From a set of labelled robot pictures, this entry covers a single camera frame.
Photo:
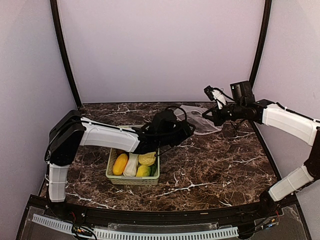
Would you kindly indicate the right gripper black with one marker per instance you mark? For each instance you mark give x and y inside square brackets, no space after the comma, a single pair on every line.
[217,118]

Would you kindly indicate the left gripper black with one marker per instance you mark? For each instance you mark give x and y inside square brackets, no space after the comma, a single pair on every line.
[185,130]

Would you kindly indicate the clear zip top bag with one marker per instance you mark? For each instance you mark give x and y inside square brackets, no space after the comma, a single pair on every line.
[202,125]

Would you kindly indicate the yellow green mango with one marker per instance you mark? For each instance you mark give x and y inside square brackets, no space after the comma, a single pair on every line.
[143,171]

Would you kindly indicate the green white bok choy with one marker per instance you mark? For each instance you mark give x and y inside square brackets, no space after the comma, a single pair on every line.
[132,165]

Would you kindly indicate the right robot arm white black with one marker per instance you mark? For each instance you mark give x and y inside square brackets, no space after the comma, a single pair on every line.
[242,105]

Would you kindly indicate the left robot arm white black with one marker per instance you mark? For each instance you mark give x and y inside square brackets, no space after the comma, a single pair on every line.
[74,130]

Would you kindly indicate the dark green cucumber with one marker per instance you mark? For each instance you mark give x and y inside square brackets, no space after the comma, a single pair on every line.
[153,169]

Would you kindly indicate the beige plastic basket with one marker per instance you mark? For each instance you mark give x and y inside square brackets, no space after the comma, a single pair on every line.
[123,180]

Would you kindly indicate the right clear acrylic plate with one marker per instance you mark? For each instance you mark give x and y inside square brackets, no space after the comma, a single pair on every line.
[289,226]

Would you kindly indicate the clear acrylic plate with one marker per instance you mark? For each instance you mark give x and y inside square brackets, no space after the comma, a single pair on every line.
[36,225]
[289,226]

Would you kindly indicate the left clear acrylic plate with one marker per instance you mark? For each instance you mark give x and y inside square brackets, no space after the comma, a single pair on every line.
[36,225]

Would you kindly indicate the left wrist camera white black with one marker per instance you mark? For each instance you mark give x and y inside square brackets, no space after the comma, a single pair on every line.
[167,118]

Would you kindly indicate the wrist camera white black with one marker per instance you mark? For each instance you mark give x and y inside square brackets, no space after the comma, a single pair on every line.
[217,95]
[167,118]

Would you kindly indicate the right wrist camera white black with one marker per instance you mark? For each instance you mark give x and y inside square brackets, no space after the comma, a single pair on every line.
[217,95]

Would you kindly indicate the black curved front rail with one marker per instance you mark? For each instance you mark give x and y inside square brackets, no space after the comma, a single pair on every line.
[238,215]

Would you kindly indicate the right black frame post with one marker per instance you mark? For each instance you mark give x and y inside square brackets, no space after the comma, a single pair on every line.
[261,41]

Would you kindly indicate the white slotted cable duct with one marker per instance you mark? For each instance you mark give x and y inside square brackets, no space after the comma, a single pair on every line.
[116,231]

